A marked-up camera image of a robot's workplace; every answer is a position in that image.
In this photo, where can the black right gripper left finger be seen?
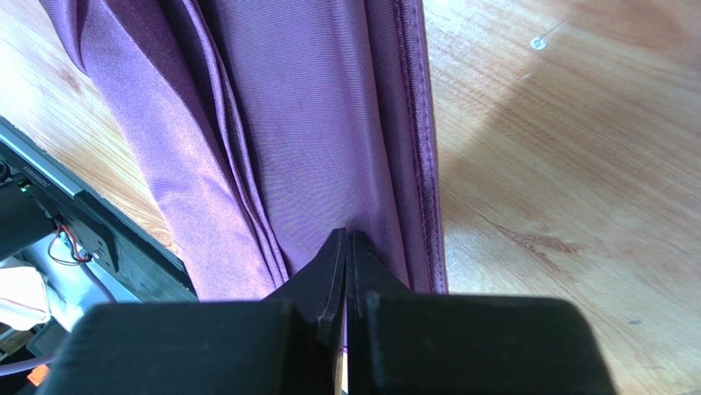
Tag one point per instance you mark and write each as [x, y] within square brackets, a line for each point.
[288, 343]

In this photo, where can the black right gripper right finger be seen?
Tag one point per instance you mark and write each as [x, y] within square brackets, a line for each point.
[402, 342]

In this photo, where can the purple cloth napkin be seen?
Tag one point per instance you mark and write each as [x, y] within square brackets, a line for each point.
[261, 126]

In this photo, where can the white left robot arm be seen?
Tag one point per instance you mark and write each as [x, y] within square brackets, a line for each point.
[28, 214]

